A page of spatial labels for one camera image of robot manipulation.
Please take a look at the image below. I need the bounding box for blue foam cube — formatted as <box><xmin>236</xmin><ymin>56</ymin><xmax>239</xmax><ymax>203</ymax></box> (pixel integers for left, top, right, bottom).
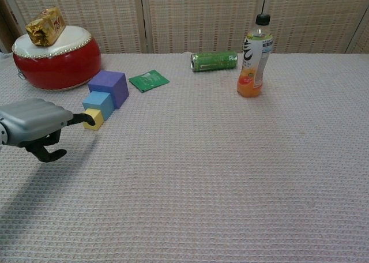
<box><xmin>82</xmin><ymin>91</ymin><xmax>112</xmax><ymax>122</ymax></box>

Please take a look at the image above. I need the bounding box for orange juice bottle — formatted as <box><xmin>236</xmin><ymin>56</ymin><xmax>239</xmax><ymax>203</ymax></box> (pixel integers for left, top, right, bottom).
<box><xmin>236</xmin><ymin>13</ymin><xmax>274</xmax><ymax>99</ymax></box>

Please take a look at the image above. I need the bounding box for gold foil snack packet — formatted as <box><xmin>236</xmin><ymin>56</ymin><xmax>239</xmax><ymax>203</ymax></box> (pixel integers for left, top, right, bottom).
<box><xmin>25</xmin><ymin>6</ymin><xmax>66</xmax><ymax>47</ymax></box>

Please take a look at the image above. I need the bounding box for bamboo folding screen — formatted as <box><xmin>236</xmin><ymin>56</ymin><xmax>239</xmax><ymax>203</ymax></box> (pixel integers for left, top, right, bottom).
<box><xmin>0</xmin><ymin>0</ymin><xmax>369</xmax><ymax>55</ymax></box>

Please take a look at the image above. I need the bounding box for red drum white skin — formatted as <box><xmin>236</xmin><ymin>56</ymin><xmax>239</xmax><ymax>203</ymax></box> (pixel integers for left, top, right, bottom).
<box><xmin>12</xmin><ymin>25</ymin><xmax>102</xmax><ymax>91</ymax></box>

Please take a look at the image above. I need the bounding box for brown wooden cabinet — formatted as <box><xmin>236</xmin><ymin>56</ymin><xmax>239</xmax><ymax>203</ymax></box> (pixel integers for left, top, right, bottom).
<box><xmin>0</xmin><ymin>0</ymin><xmax>22</xmax><ymax>54</ymax></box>

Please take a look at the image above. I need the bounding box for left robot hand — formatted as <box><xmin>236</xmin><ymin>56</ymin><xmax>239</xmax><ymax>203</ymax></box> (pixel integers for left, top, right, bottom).
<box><xmin>0</xmin><ymin>98</ymin><xmax>97</xmax><ymax>163</ymax></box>

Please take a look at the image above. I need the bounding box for purple foam cube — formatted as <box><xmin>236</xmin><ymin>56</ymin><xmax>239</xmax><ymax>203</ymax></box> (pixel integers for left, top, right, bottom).
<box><xmin>88</xmin><ymin>70</ymin><xmax>130</xmax><ymax>110</ymax></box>

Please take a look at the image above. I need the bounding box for green sachet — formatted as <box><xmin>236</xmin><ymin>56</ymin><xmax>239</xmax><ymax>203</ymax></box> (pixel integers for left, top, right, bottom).
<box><xmin>128</xmin><ymin>69</ymin><xmax>170</xmax><ymax>93</ymax></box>

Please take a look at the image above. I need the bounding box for yellow foam cube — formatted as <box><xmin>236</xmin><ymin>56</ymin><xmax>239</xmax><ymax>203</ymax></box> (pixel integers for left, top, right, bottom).
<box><xmin>82</xmin><ymin>108</ymin><xmax>104</xmax><ymax>131</ymax></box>

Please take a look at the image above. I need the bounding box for woven pale tablecloth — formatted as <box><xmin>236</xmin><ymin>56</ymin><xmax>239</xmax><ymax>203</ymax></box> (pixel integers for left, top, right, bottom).
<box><xmin>0</xmin><ymin>52</ymin><xmax>369</xmax><ymax>263</ymax></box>

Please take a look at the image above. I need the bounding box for green drink can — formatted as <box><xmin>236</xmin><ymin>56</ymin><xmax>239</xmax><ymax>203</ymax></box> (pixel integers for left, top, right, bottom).
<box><xmin>190</xmin><ymin>51</ymin><xmax>239</xmax><ymax>73</ymax></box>

